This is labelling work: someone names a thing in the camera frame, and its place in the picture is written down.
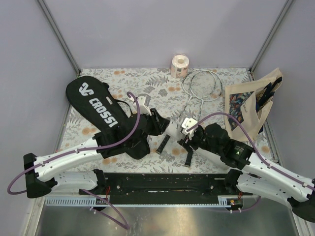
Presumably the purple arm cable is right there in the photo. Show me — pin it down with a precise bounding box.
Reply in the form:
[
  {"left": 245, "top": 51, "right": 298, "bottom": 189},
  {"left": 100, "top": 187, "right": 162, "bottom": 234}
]
[
  {"left": 187, "top": 113, "right": 315, "bottom": 191},
  {"left": 6, "top": 92, "right": 142, "bottom": 195}
]

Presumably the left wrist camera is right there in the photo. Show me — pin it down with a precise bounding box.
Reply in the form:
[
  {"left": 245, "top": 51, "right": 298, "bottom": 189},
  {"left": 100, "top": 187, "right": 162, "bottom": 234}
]
[{"left": 137, "top": 93, "right": 151, "bottom": 115}]

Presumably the beige tote bag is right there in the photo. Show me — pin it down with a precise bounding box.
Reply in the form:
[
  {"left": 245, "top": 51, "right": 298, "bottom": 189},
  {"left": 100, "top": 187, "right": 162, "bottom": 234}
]
[{"left": 224, "top": 68, "right": 283, "bottom": 139}]

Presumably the left badminton racket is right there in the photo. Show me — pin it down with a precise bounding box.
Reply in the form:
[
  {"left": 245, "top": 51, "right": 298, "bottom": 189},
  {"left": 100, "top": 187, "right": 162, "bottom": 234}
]
[{"left": 156, "top": 69, "right": 217, "bottom": 155}]

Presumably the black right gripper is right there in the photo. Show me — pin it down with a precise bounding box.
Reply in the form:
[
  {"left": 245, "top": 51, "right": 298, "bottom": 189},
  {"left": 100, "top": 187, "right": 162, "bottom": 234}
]
[{"left": 177, "top": 126, "right": 222, "bottom": 156}]

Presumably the right badminton racket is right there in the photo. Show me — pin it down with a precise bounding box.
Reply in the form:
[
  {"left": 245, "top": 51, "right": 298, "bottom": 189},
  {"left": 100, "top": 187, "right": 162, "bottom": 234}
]
[{"left": 182, "top": 69, "right": 222, "bottom": 120}]

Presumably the pink toilet paper roll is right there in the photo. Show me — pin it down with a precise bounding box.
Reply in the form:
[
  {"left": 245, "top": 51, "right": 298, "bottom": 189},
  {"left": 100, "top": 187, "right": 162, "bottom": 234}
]
[{"left": 170, "top": 55, "right": 189, "bottom": 79}]

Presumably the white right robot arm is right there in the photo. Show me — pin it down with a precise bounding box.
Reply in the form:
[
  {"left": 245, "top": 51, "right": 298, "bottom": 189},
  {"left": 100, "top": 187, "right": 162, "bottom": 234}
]
[{"left": 178, "top": 123, "right": 315, "bottom": 222}]

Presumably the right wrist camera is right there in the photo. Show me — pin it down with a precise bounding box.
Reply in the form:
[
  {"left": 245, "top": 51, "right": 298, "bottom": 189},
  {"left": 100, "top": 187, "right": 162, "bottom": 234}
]
[{"left": 181, "top": 118, "right": 197, "bottom": 136}]

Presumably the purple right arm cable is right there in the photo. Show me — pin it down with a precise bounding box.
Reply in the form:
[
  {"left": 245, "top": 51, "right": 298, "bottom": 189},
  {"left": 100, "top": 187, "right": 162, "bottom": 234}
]
[{"left": 187, "top": 113, "right": 315, "bottom": 191}]

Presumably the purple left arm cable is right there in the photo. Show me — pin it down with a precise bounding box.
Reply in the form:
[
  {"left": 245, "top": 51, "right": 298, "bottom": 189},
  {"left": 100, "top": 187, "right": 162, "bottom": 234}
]
[{"left": 6, "top": 92, "right": 142, "bottom": 195}]

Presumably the floral table mat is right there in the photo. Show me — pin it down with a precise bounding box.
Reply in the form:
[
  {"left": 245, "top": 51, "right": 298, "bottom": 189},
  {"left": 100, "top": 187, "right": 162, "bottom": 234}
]
[{"left": 58, "top": 68, "right": 275, "bottom": 174}]

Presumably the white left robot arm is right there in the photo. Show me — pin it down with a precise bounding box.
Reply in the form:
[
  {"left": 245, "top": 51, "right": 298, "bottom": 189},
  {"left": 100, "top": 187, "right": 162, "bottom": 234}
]
[{"left": 23, "top": 109, "right": 170, "bottom": 199}]

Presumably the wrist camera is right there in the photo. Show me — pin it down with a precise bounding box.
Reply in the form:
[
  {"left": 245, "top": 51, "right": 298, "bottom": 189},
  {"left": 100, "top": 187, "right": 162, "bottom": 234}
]
[
  {"left": 181, "top": 118, "right": 197, "bottom": 136},
  {"left": 137, "top": 93, "right": 151, "bottom": 115}
]

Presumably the badminton racket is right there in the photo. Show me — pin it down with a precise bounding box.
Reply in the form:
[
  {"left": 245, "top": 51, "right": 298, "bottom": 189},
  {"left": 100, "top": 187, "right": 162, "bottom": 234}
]
[
  {"left": 156, "top": 69, "right": 217, "bottom": 155},
  {"left": 182, "top": 69, "right": 222, "bottom": 120}
]

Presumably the black racket bag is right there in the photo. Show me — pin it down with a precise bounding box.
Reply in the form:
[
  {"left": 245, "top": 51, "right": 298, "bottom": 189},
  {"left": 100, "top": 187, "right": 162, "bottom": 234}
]
[{"left": 65, "top": 76, "right": 150, "bottom": 160}]

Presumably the white shuttlecock tube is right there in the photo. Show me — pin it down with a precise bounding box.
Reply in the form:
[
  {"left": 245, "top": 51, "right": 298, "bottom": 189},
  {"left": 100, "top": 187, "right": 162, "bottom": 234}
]
[{"left": 165, "top": 118, "right": 185, "bottom": 141}]

